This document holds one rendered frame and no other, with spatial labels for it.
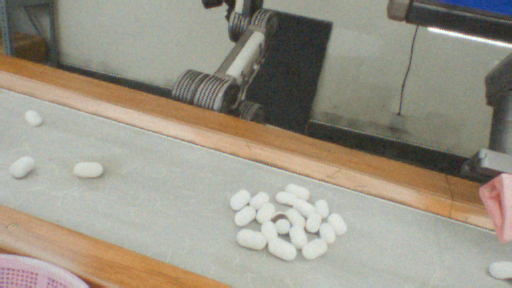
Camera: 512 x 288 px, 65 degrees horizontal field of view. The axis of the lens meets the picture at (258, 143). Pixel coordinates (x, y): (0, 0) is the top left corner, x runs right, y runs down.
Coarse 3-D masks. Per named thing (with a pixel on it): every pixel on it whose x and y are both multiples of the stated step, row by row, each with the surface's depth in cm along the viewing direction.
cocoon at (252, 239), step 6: (240, 234) 49; (246, 234) 49; (252, 234) 49; (258, 234) 49; (240, 240) 49; (246, 240) 49; (252, 240) 49; (258, 240) 49; (264, 240) 49; (246, 246) 49; (252, 246) 49; (258, 246) 49; (264, 246) 49
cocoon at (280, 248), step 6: (270, 240) 50; (276, 240) 49; (282, 240) 49; (270, 246) 49; (276, 246) 48; (282, 246) 48; (288, 246) 48; (276, 252) 49; (282, 252) 48; (288, 252) 48; (294, 252) 48; (282, 258) 49; (288, 258) 48
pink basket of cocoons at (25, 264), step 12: (0, 264) 39; (12, 264) 39; (24, 264) 39; (36, 264) 39; (48, 264) 39; (0, 276) 39; (12, 276) 39; (24, 276) 39; (36, 276) 39; (48, 276) 39; (60, 276) 38; (72, 276) 38
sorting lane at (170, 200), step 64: (0, 128) 66; (64, 128) 69; (128, 128) 73; (0, 192) 51; (64, 192) 54; (128, 192) 56; (192, 192) 59; (256, 192) 61; (320, 192) 65; (192, 256) 47; (256, 256) 49; (320, 256) 51; (384, 256) 53; (448, 256) 55
